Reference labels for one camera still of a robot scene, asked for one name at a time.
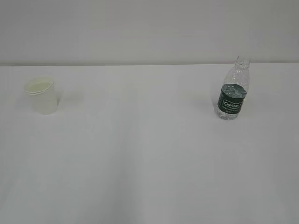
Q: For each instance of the clear water bottle green label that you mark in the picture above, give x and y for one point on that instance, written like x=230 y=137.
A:
x=234 y=90

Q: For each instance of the white paper cup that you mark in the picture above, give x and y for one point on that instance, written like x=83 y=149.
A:
x=41 y=92

